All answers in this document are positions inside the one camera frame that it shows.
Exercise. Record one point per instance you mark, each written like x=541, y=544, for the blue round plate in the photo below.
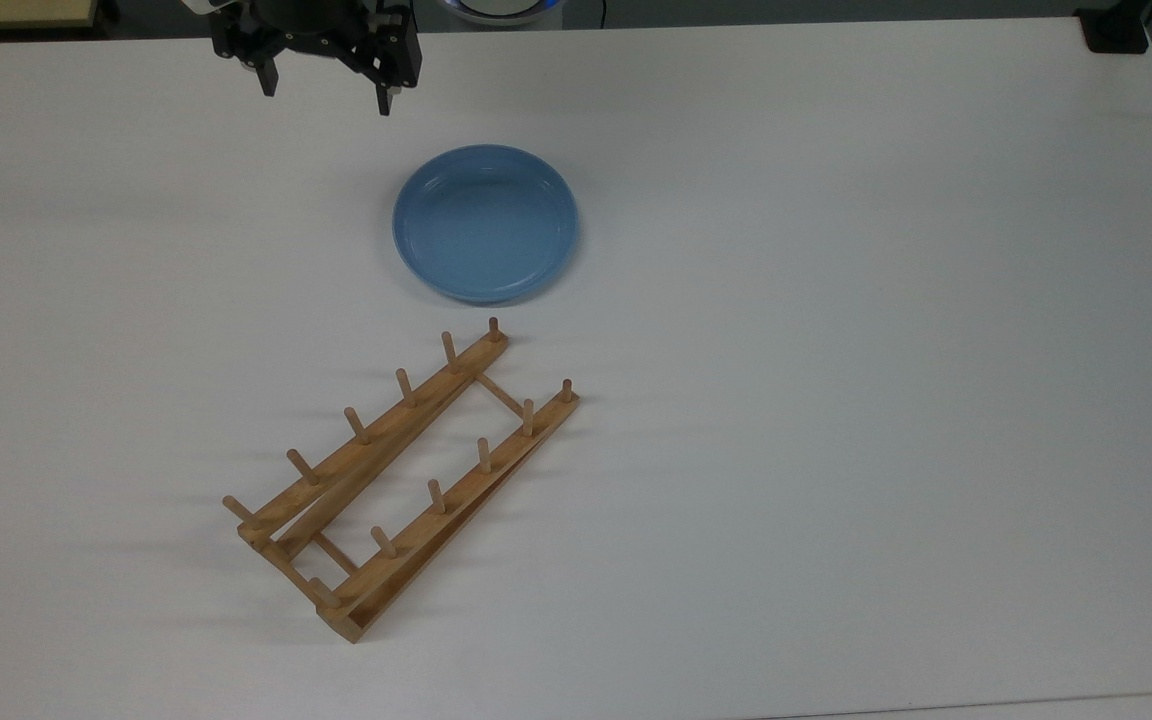
x=486, y=225

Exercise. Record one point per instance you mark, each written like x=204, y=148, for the wooden peg plate rack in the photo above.
x=386, y=430

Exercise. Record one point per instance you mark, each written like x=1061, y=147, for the white folding table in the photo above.
x=1036, y=708

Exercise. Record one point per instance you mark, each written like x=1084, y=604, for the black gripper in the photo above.
x=336, y=25

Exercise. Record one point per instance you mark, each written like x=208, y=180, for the light wooden desk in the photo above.
x=6, y=12

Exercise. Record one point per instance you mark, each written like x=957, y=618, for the black table clamp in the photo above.
x=1116, y=30

